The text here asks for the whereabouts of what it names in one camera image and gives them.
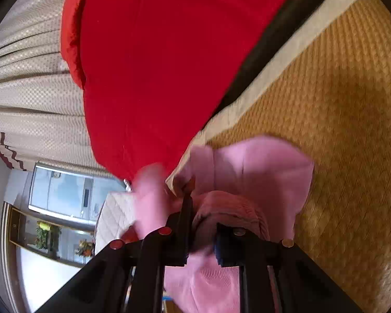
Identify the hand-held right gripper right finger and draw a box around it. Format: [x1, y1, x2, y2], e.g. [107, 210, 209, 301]
[214, 223, 363, 313]

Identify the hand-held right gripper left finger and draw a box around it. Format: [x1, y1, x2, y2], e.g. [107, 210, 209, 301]
[36, 195, 194, 313]

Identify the pink ribbed garment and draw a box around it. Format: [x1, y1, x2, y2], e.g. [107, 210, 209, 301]
[130, 135, 315, 313]

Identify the white quilted cushion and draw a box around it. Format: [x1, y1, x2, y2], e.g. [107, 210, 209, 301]
[94, 191, 140, 255]

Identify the orange flower bouquet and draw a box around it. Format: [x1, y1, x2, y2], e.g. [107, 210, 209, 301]
[75, 239, 95, 258]

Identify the window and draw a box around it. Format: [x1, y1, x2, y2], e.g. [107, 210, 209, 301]
[28, 162, 131, 226]

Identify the green potted plant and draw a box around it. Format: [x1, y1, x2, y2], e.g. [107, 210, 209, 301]
[35, 221, 62, 252]

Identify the red blanket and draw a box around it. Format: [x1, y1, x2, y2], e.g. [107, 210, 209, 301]
[60, 0, 308, 182]

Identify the woven straw seat mat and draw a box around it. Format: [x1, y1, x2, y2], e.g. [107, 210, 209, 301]
[166, 0, 391, 313]

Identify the beige patterned curtain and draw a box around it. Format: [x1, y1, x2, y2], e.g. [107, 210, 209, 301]
[0, 0, 118, 174]

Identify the black sofa frame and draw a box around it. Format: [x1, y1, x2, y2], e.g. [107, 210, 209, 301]
[215, 0, 340, 115]

